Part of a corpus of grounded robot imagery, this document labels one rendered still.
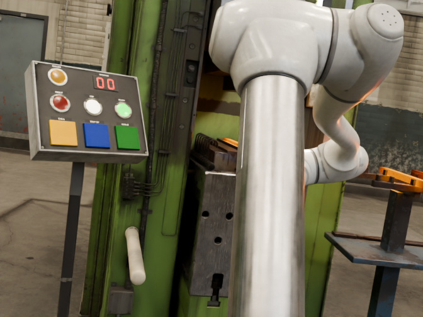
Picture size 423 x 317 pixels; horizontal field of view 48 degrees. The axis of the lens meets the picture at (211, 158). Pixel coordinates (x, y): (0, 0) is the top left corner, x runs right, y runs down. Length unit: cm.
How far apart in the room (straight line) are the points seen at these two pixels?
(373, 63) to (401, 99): 741
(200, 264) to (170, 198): 29
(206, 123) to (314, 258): 75
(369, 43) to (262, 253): 38
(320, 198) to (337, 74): 121
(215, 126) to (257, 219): 155
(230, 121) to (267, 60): 145
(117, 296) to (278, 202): 130
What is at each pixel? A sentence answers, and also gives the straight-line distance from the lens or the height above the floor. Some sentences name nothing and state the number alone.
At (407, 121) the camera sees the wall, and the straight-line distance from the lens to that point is 829.
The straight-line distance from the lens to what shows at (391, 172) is 186.
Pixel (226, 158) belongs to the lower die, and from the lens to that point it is 169.
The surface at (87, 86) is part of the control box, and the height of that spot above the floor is 115.
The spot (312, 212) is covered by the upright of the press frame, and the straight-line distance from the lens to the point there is 200.
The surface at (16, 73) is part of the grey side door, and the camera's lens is 817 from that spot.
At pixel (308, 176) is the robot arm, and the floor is 99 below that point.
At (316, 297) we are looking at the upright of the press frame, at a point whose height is 40.
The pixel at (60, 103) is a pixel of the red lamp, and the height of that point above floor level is 109.
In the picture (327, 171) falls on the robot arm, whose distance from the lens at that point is 134.
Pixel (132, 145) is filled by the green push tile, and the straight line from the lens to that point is 147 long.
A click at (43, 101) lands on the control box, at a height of 109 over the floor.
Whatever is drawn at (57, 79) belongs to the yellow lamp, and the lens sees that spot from 147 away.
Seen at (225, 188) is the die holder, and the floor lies 86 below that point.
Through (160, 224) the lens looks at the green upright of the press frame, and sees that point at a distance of 185.
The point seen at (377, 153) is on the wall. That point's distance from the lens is 816.
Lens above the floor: 115
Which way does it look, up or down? 7 degrees down
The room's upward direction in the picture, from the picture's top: 8 degrees clockwise
